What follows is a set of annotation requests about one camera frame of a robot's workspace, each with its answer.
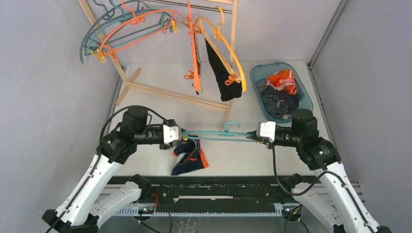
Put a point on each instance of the navy underwear in basket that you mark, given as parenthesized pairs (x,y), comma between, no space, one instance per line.
(281,95)

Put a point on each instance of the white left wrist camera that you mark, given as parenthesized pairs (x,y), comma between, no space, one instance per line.
(171,134)

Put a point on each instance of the teal plastic basket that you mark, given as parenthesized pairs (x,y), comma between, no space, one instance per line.
(258,76)

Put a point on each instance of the black white-banded underwear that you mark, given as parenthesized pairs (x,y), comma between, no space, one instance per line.
(227,92)

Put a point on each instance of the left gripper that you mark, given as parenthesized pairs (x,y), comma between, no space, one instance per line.
(164,146)

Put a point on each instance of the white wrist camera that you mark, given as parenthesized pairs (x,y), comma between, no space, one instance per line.
(266,133)
(171,134)

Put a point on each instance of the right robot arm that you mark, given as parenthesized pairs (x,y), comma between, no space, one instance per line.
(331,198)

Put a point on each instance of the navy orange-trimmed underwear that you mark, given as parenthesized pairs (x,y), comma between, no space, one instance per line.
(190,157)

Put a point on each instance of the wooden clothes rack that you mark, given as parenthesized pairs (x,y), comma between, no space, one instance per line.
(129,22)

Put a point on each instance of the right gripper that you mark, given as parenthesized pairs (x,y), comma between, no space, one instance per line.
(260,139)

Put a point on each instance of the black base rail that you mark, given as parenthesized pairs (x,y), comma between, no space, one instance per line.
(211,196)

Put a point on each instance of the orange hanger with clips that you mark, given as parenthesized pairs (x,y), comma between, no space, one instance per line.
(192,74)

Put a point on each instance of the orange underwear in basket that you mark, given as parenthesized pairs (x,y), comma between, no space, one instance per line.
(283,80)

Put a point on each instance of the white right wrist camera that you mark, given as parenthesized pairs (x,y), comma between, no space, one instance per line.
(266,133)

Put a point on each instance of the dark teal empty hanger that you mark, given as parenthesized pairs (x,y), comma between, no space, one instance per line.
(96,35)

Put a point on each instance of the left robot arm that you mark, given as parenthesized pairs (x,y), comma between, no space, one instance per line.
(122,133)

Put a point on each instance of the beige underwear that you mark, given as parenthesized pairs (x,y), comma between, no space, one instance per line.
(198,63)

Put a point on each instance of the navy striped underwear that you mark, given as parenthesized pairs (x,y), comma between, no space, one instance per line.
(277,107)

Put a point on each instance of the yellow hanger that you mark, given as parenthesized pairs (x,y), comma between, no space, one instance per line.
(236,73)

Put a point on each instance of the teal hanger with clips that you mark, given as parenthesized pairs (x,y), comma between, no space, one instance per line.
(225,135)

